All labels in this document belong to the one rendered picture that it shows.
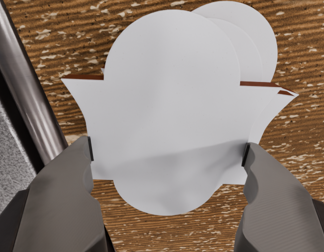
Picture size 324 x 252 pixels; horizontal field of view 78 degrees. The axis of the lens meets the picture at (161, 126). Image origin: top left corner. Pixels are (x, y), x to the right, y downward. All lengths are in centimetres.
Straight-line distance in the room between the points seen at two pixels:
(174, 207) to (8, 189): 23
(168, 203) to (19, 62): 18
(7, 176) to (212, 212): 25
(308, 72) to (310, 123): 5
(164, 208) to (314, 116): 16
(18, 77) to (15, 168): 12
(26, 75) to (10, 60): 2
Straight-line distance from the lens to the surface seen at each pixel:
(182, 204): 16
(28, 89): 23
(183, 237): 31
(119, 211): 27
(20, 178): 31
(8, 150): 29
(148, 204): 16
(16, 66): 23
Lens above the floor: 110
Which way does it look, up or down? 62 degrees down
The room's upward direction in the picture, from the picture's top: 179 degrees counter-clockwise
